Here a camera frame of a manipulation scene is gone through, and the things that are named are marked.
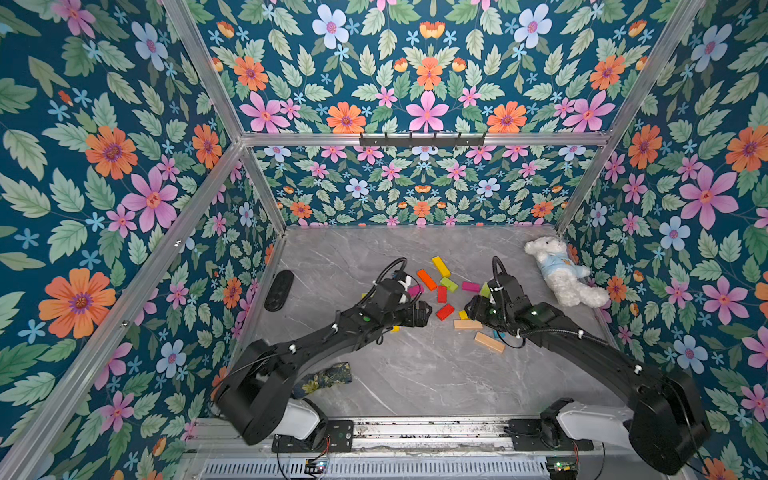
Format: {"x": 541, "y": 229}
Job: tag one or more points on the aluminium frame post back right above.
{"x": 681, "y": 19}

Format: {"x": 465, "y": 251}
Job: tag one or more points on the yellow block at back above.
{"x": 441, "y": 267}

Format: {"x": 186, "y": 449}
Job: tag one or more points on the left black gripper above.
{"x": 419, "y": 319}

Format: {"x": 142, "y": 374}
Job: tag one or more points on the black oval case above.
{"x": 279, "y": 291}

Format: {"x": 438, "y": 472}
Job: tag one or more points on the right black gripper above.
{"x": 480, "y": 307}

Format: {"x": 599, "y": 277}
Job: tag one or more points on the horizontal aluminium frame bar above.
{"x": 525, "y": 139}

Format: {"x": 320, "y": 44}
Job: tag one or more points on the aluminium frame post back left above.
{"x": 192, "y": 40}

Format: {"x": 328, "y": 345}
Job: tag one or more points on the magenta block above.
{"x": 415, "y": 290}
{"x": 471, "y": 287}

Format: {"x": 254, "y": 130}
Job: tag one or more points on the black hook rail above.
{"x": 408, "y": 140}

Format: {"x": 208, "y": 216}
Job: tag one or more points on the metal base rail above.
{"x": 390, "y": 434}

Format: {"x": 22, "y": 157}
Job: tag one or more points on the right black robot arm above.
{"x": 668, "y": 423}

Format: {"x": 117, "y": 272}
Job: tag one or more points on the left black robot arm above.
{"x": 257, "y": 394}

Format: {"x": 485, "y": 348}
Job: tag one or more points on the small lime green block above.
{"x": 486, "y": 292}

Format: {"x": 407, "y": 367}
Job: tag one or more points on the floral patterned pouch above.
{"x": 336, "y": 374}

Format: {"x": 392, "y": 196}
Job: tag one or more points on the long orange block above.
{"x": 427, "y": 280}

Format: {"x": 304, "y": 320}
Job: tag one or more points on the left aluminium frame bar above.
{"x": 39, "y": 437}

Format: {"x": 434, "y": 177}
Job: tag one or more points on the aluminium frame post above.
{"x": 192, "y": 40}
{"x": 681, "y": 19}

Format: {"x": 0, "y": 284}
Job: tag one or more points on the white teddy bear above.
{"x": 563, "y": 276}

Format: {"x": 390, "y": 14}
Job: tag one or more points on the lime green square block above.
{"x": 448, "y": 284}

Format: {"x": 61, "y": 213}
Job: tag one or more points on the natural wood block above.
{"x": 467, "y": 325}
{"x": 489, "y": 342}

